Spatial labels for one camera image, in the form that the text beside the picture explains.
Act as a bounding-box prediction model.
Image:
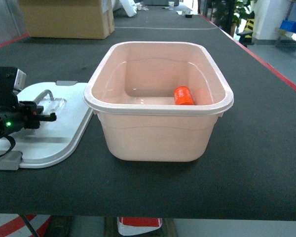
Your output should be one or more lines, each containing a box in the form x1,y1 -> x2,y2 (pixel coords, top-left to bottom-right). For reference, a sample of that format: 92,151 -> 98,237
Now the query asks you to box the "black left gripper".
0,67 -> 57,138

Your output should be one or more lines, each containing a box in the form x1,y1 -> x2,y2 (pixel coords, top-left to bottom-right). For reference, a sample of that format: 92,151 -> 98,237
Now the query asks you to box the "white box lid grey handle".
0,81 -> 93,170

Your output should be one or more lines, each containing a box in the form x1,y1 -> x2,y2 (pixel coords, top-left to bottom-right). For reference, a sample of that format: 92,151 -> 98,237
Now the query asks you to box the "pink plastic storage box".
84,41 -> 234,162

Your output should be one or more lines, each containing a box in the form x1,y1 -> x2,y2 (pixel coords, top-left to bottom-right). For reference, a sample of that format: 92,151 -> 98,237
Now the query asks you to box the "orange cylindrical capacitor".
174,86 -> 195,105

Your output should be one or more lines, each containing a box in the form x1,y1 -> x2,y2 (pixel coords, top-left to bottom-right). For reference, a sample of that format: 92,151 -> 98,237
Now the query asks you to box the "brown cardboard box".
18,0 -> 114,40

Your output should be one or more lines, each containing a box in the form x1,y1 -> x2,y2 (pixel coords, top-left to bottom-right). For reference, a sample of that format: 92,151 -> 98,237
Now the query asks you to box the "red white traffic cone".
117,217 -> 163,236

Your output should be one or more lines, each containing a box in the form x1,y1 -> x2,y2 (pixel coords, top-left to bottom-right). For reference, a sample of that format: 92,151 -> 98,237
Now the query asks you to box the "white paper cup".
168,1 -> 175,8

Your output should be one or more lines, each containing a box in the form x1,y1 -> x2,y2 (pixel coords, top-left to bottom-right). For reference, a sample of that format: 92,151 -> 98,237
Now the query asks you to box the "green potted plant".
211,0 -> 251,36

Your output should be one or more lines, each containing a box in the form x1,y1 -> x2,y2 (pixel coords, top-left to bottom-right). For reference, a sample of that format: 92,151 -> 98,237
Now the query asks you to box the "yellow black striped bollard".
236,19 -> 255,47

